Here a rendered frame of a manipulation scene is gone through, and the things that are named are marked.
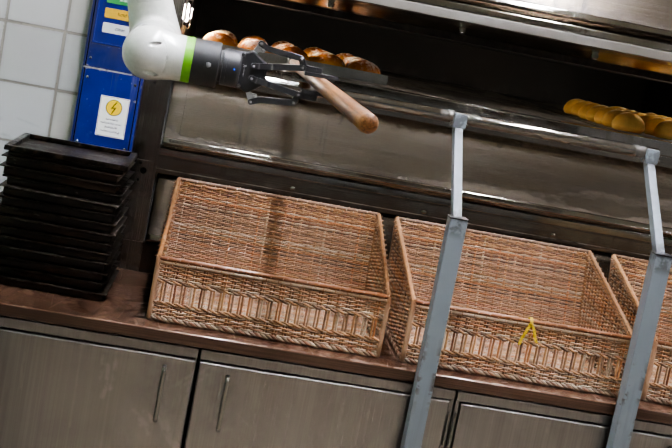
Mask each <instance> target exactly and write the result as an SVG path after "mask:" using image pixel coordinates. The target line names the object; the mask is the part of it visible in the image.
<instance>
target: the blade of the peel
mask: <svg viewBox="0 0 672 448"><path fill-rule="evenodd" d="M225 48H230V49H235V50H240V51H245V52H247V51H251V50H250V49H244V48H239V47H234V46H229V45H223V48H222V50H225ZM258 55H259V56H260V57H261V58H262V59H263V60H264V61H265V62H266V63H277V64H286V63H287V57H284V56H280V55H276V54H271V53H266V52H264V53H262V52H259V53H258ZM305 62H306V65H308V66H313V67H318V68H321V69H322V73H323V74H328V75H333V76H339V77H344V78H349V79H355V80H360V81H365V82H371V83H376V84H381V85H387V81H388V76H387V75H382V74H377V73H371V72H366V71H361V70H355V69H350V68H345V67H340V66H334V65H329V64H324V63H318V62H313V61H308V60H305Z"/></svg>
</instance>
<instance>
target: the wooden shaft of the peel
mask: <svg viewBox="0 0 672 448"><path fill-rule="evenodd" d="M289 64H299V61H297V60H294V59H290V61H289ZM296 72H297V73H298V74H299V75H300V76H301V77H302V78H304V79H305V80H306V81H307V82H308V83H309V84H310V85H311V86H312V87H313V88H314V89H315V90H317V91H318V92H319V93H320V94H321V95H322V96H323V97H324V98H325V99H326V100H327V101H329V102H330V103H331V104H332V105H333V106H334V107H335V108H336V109H337V110H338V111H339V112H341V113H342V114H343V115H344V116H345V117H346V118H347V119H348V120H349V121H350V122H351V123H352V124H354V125H355V126H356V127H357V128H358V129H359V130H360V131H361V132H363V133H365V134H371V133H373V132H375V131H376V130H377V128H378V125H379V122H378V118H377V117H376V116H375V115H374V114H373V113H371V112H370V111H369V110H367V109H366V108H365V107H363V106H362V105H360V104H359V103H358V102H356V101H355V100H354V99H352V98H351V97H350V96H348V95H347V94H346V93H344V92H343V91H341V90H340V89H339V88H337V87H336V86H335V85H333V84H332V83H331V82H329V81H328V80H326V79H324V78H318V77H312V76H307V75H304V71H296Z"/></svg>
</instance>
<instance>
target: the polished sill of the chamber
mask: <svg viewBox="0 0 672 448"><path fill-rule="evenodd" d="M266 75H269V76H274V77H279V78H285V79H290V80H295V81H301V82H306V83H308V82H307V81H306V80H305V79H304V78H302V77H301V76H300V75H299V74H298V73H297V72H296V71H288V70H267V73H266ZM326 80H328V81H329V82H331V83H332V84H333V85H335V86H336V87H337V88H339V89H343V90H349V91H354V92H359V93H365V94H370V95H375V96H381V97H386V98H391V99H397V100H402V101H407V102H413V103H418V104H423V105H429V106H434V107H439V108H445V109H450V110H455V111H461V112H466V113H471V114H477V115H482V116H487V117H492V118H498V119H503V120H508V121H514V122H519V123H524V124H530V125H535V126H540V127H546V128H551V129H556V130H562V131H567V132H572V133H578V134H583V135H588V136H594V137H599V138H604V139H610V140H615V141H620V142H626V143H631V144H636V145H642V146H647V147H652V148H658V149H660V155H661V156H666V157H671V158H672V142H670V141H665V140H660V139H654V138H649V137H644V136H638V135H633V134H628V133H623V132H617V131H612V130H607V129H601V128H596V127H591V126H585V125H580V124H575V123H569V122H564V121H559V120H554V119H548V118H543V117H538V116H532V115H527V114H522V113H516V112H511V111H506V110H501V109H495V108H490V107H485V106H479V105H474V104H469V103H463V102H458V101H453V100H447V99H442V98H437V97H432V96H426V95H421V94H416V93H410V92H405V91H400V90H394V89H389V88H384V87H379V86H373V85H368V84H363V83H357V82H352V81H347V80H341V79H339V81H334V80H329V79H326Z"/></svg>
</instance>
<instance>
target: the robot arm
mask: <svg viewBox="0 0 672 448"><path fill-rule="evenodd" d="M127 3H128V16H129V34H128V35H127V37H126V38H125V40H124V43H123V47H122V57H123V61H124V63H125V65H126V67H127V68H128V70H129V71H130V72H131V73H132V74H134V75H135V76H137V77H139V78H141V79H145V80H173V81H179V82H185V83H190V84H196V85H201V86H206V87H211V88H214V87H215V86H216V81H219V85H224V86H229V87H234V88H239V89H241V90H242V91H243V92H246V95H247V99H248V100H247V102H248V104H249V105H253V104H257V103H267V104H277V105H288V106H295V105H296V104H297V102H298V100H299V99H306V100H311V101H316V100H317V96H319V97H323V96H322V95H321V94H320V93H319V92H317V91H312V90H307V89H303V88H301V91H300V92H299V91H296V90H293V89H291V88H288V87H285V86H282V85H279V84H276V83H273V82H271V81H268V80H266V73H267V70H288V71H304V75H307V76H312V77H318V78H324V79H329V80H334V81H339V77H337V76H331V75H326V74H322V69H321V68H318V67H313V66H308V65H306V62H305V57H304V56H302V55H299V54H295V53H292V52H289V51H285V50H282V49H279V48H275V47H272V46H269V45H268V44H266V43H265V42H264V41H262V40H260V41H259V42H258V45H257V46H256V47H255V49H254V50H251V51H247V52H245V51H240V50H235V49H230V48H225V50H222V48H223V43H221V42H216V41H211V40H206V39H200V38H195V37H190V36H185V35H181V31H180V27H179V23H178V19H177V15H176V11H175V7H174V3H173V0H127ZM266 51H268V52H270V53H273V54H277V55H280V56H284V57H287V58H290V59H294V60H297V61H299V64H277V63H266V62H265V61H264V60H263V59H262V58H261V57H260V56H259V55H258V53H259V52H262V53H264V52H266ZM261 86H265V87H268V88H271V89H274V90H277V91H279V92H282V93H285V94H288V95H291V96H293V97H292V99H286V98H275V97H264V96H257V95H256V94H255V93H251V91H252V90H254V89H256V88H258V87H261Z"/></svg>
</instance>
